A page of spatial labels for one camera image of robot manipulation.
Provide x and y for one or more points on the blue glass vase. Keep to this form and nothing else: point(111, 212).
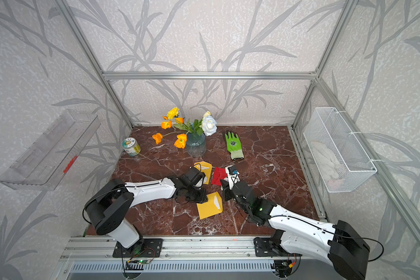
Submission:
point(196, 145)

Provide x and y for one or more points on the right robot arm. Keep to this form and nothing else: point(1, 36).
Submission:
point(338, 245)

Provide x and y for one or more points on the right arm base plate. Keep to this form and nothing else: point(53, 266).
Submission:
point(271, 247)

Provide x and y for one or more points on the small tin can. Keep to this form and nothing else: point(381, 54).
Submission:
point(131, 146)

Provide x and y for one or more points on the yellow envelope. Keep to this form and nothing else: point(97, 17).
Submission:
point(206, 168)
point(212, 207)

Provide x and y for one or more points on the yellow envelope front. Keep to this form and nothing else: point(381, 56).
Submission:
point(212, 207)

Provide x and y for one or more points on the red envelope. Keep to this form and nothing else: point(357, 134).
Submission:
point(219, 174)

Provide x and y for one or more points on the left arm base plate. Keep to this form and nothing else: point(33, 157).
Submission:
point(145, 248)

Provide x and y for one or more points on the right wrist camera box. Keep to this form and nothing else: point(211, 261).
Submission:
point(232, 175)

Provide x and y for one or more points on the clear plastic wall shelf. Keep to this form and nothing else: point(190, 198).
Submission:
point(50, 157)

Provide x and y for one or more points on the aluminium front rail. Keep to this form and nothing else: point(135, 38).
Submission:
point(101, 248)

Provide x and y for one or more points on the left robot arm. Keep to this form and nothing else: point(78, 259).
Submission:
point(106, 210)

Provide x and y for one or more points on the artificial flower bouquet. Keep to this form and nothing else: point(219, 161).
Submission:
point(206, 125)

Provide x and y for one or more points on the green work glove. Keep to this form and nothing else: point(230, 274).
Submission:
point(234, 146)

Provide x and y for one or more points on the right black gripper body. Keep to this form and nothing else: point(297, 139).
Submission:
point(228, 195)

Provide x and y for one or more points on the white cloth in basket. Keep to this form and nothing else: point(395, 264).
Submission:
point(331, 169)

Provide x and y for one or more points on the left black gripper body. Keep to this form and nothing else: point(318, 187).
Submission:
point(195, 195)

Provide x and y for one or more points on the white wire basket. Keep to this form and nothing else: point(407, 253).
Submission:
point(328, 126)

